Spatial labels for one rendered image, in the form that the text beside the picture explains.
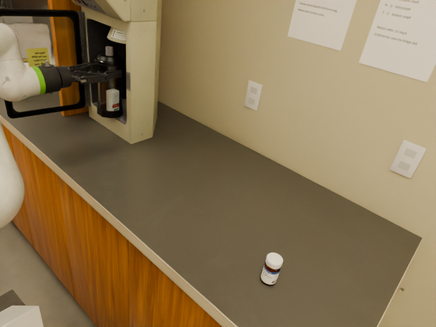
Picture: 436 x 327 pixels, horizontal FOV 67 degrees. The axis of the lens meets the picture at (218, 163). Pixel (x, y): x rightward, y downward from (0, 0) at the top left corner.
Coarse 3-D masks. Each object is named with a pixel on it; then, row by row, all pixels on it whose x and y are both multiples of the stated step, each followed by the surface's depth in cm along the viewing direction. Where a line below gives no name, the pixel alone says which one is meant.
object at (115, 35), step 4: (112, 28) 124; (112, 32) 124; (116, 32) 123; (120, 32) 122; (124, 32) 122; (108, 36) 126; (112, 36) 124; (116, 36) 123; (120, 36) 123; (124, 36) 122; (112, 40) 124; (116, 40) 123; (120, 40) 123; (124, 40) 123
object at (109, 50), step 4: (108, 48) 124; (112, 48) 125; (108, 52) 125; (112, 52) 126; (100, 56) 124; (104, 56) 124; (108, 56) 125; (112, 56) 125; (116, 56) 126; (104, 60) 123; (108, 60) 124; (112, 60) 124; (116, 60) 125; (120, 60) 127
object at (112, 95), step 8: (96, 56) 127; (112, 80) 128; (120, 80) 131; (104, 88) 129; (112, 88) 129; (120, 88) 132; (104, 96) 130; (112, 96) 131; (120, 96) 134; (104, 104) 132; (112, 104) 133; (120, 104) 136
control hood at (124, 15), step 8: (72, 0) 124; (96, 0) 108; (104, 0) 103; (112, 0) 104; (120, 0) 105; (128, 0) 108; (88, 8) 122; (104, 8) 110; (112, 8) 106; (120, 8) 107; (128, 8) 109; (112, 16) 112; (120, 16) 108; (128, 16) 110
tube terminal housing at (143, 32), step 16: (144, 0) 112; (160, 0) 127; (96, 16) 124; (144, 16) 114; (160, 16) 133; (128, 32) 114; (144, 32) 117; (160, 32) 139; (128, 48) 117; (144, 48) 120; (128, 64) 120; (144, 64) 123; (144, 80) 127; (128, 96) 126; (144, 96) 130; (96, 112) 147; (128, 112) 130; (144, 112) 134; (112, 128) 142; (128, 128) 133; (144, 128) 138
